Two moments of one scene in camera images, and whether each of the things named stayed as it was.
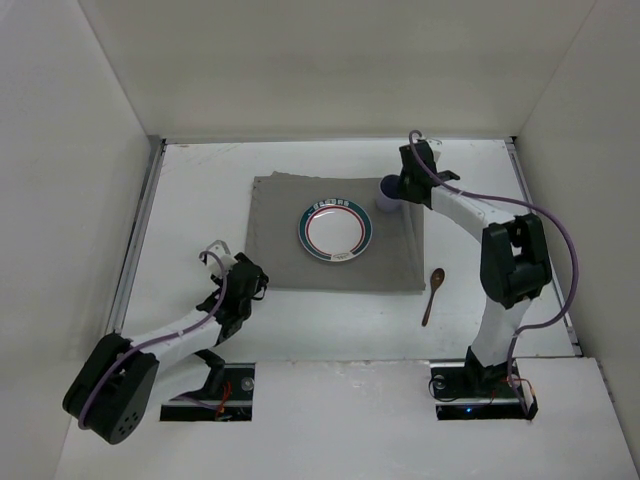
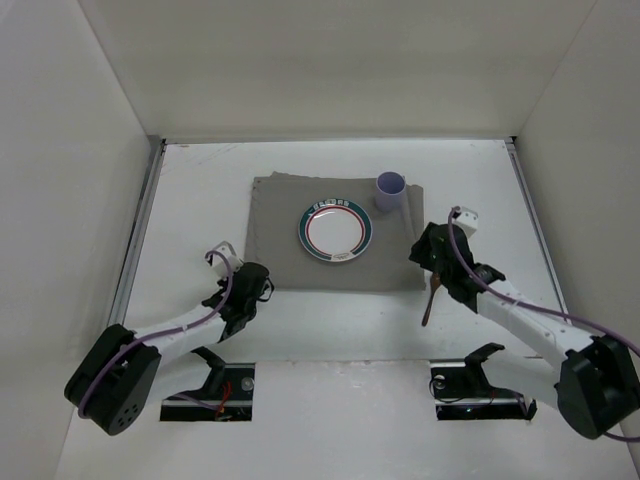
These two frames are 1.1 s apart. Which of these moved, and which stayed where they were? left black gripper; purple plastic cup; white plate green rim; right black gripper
Moved: right black gripper
Stayed: left black gripper; white plate green rim; purple plastic cup
